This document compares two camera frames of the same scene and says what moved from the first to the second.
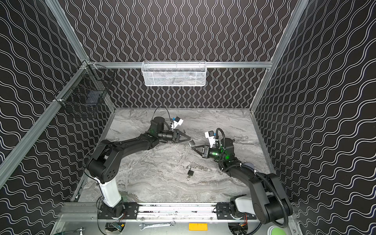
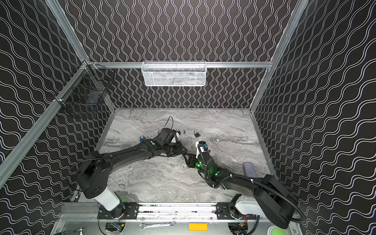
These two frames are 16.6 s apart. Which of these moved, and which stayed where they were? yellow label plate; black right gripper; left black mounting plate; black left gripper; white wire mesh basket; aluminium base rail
Moved: black right gripper; black left gripper
Stayed: white wire mesh basket; yellow label plate; left black mounting plate; aluminium base rail
